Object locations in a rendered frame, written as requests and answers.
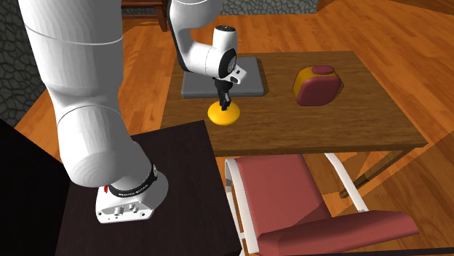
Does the yellow round dome object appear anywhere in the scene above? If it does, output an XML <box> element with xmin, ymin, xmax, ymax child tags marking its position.
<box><xmin>207</xmin><ymin>100</ymin><xmax>241</xmax><ymax>127</ymax></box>

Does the grey closed laptop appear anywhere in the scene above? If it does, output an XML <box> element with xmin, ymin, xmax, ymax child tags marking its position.
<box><xmin>180</xmin><ymin>56</ymin><xmax>266</xmax><ymax>100</ymax></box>

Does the brown wooden table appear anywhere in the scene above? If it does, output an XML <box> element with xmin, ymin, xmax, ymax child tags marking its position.
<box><xmin>160</xmin><ymin>50</ymin><xmax>429</xmax><ymax>199</ymax></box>

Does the yellow and maroon toaster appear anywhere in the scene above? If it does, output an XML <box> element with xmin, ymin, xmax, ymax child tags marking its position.
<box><xmin>292</xmin><ymin>65</ymin><xmax>343</xmax><ymax>107</ymax></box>

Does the dark wooden furniture piece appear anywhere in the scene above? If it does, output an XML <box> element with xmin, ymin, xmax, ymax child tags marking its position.
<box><xmin>121</xmin><ymin>0</ymin><xmax>169</xmax><ymax>33</ymax></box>

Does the dark robot stand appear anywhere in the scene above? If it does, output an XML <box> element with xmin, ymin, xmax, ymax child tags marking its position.
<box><xmin>0</xmin><ymin>119</ymin><xmax>244</xmax><ymax>256</ymax></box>

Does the red armchair with white frame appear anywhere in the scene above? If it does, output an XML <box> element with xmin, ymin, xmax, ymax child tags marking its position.
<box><xmin>223</xmin><ymin>152</ymin><xmax>421</xmax><ymax>256</ymax></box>

